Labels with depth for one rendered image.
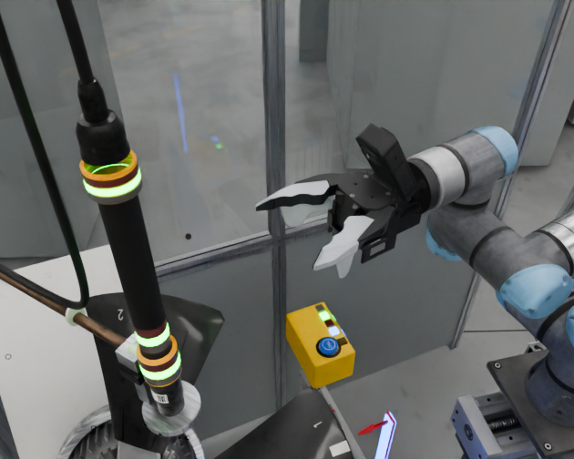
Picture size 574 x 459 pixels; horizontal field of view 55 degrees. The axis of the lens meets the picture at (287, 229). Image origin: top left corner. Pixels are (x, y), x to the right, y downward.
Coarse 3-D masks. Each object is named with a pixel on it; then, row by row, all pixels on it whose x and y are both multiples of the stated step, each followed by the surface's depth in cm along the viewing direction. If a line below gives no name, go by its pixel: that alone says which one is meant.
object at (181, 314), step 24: (96, 312) 85; (168, 312) 81; (192, 312) 81; (216, 312) 80; (96, 336) 85; (192, 336) 80; (216, 336) 80; (192, 360) 80; (120, 384) 83; (192, 384) 79; (120, 408) 83; (120, 432) 83; (144, 432) 81
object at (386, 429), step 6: (384, 420) 96; (390, 420) 95; (384, 426) 97; (390, 426) 95; (384, 432) 98; (390, 432) 96; (384, 438) 99; (378, 444) 103; (384, 444) 100; (378, 450) 103; (384, 450) 100; (378, 456) 104
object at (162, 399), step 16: (96, 80) 38; (80, 96) 38; (96, 96) 38; (96, 112) 39; (112, 112) 41; (80, 128) 40; (96, 128) 39; (112, 128) 40; (80, 144) 40; (96, 144) 40; (112, 144) 40; (128, 144) 42; (96, 160) 41; (112, 160) 41; (176, 384) 62; (160, 400) 62; (176, 400) 63
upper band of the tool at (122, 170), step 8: (128, 160) 45; (136, 160) 43; (80, 168) 42; (88, 168) 44; (96, 168) 45; (104, 168) 45; (112, 168) 46; (120, 168) 46; (128, 168) 42; (88, 176) 41; (96, 176) 41; (104, 176) 41; (112, 176) 41; (120, 176) 42; (136, 176) 43
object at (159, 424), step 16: (128, 352) 62; (128, 368) 63; (144, 384) 63; (144, 400) 66; (192, 400) 67; (144, 416) 65; (160, 416) 65; (176, 416) 65; (192, 416) 65; (160, 432) 64; (176, 432) 64
